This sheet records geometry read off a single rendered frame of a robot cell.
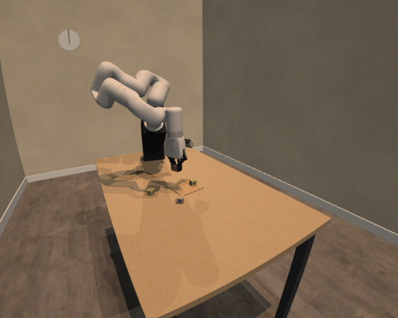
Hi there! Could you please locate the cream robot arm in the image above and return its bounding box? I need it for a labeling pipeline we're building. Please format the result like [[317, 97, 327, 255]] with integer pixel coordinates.
[[90, 62, 183, 138]]

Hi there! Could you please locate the tan flat mat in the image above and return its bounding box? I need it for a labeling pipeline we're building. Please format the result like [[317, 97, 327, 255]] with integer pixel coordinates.
[[167, 179, 204, 196]]

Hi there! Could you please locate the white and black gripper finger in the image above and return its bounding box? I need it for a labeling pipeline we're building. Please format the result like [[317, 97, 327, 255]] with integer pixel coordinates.
[[176, 150, 187, 172], [167, 157, 176, 170]]

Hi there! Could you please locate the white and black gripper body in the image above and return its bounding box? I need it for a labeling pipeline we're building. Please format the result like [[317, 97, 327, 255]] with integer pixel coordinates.
[[165, 136, 186, 159]]

